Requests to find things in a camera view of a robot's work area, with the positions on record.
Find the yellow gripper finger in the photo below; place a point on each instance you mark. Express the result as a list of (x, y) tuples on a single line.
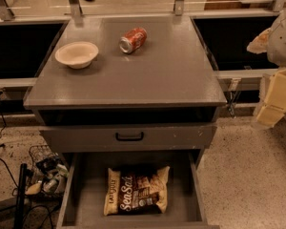
[(276, 94), (268, 116)]

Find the brown sea salt chip bag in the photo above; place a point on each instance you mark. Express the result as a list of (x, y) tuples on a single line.
[(137, 191)]

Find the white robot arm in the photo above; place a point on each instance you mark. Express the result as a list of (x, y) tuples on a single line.
[(272, 41)]

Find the open grey middle drawer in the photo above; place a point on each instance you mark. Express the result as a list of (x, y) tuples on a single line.
[(87, 186)]

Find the grey drawer cabinet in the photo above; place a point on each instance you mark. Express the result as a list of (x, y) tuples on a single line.
[(168, 80)]

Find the grey top drawer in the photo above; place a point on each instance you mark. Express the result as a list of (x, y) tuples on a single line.
[(101, 138)]

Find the red soda can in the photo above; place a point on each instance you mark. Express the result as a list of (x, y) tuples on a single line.
[(132, 40)]

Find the white paper bowl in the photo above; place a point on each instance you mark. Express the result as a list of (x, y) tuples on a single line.
[(77, 55)]

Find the black drawer handle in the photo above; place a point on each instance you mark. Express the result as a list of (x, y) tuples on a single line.
[(129, 138)]

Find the wire basket with items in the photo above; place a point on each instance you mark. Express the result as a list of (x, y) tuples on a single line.
[(48, 177)]

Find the black stand post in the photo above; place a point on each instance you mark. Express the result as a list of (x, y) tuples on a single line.
[(20, 198)]

